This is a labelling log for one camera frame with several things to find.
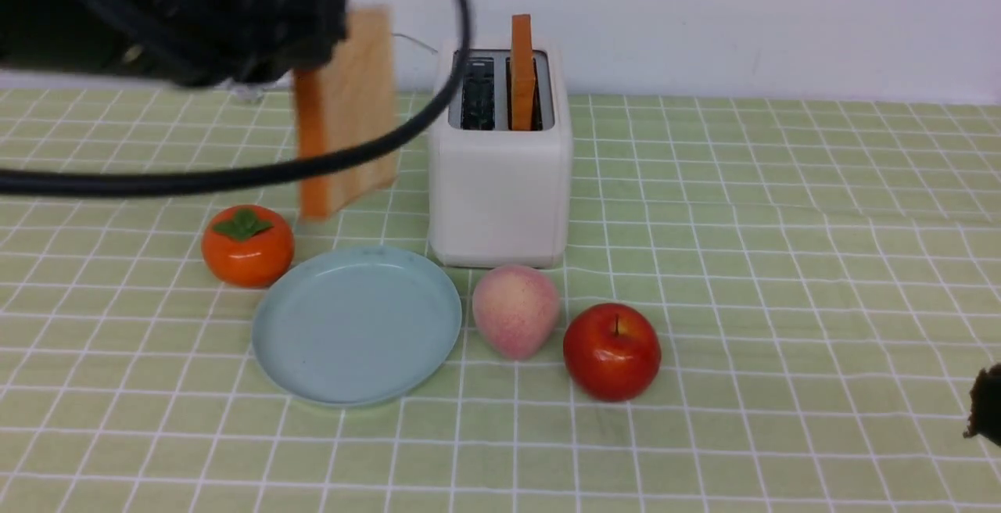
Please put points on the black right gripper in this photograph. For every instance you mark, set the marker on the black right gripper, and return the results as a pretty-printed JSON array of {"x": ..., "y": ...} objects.
[{"x": 983, "y": 419}]

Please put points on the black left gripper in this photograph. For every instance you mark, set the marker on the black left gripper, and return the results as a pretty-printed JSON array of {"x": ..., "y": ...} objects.
[{"x": 188, "y": 43}]

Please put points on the toast slice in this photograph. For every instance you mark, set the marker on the toast slice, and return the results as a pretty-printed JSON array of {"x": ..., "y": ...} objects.
[
  {"x": 350, "y": 101},
  {"x": 523, "y": 74}
]

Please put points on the orange persimmon with green leaf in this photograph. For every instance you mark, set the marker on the orange persimmon with green leaf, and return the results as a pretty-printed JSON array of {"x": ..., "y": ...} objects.
[{"x": 248, "y": 246}]

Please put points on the white two-slot toaster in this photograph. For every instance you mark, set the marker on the white two-slot toaster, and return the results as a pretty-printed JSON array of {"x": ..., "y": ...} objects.
[{"x": 498, "y": 196}]

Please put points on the light blue round plate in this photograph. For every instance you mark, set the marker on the light blue round plate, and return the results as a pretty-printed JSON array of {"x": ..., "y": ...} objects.
[{"x": 357, "y": 326}]

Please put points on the red apple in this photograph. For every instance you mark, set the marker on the red apple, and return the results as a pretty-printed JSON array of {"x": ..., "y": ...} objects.
[{"x": 612, "y": 352}]

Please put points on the pink peach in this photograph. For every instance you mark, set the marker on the pink peach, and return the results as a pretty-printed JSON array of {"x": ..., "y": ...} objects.
[{"x": 515, "y": 309}]

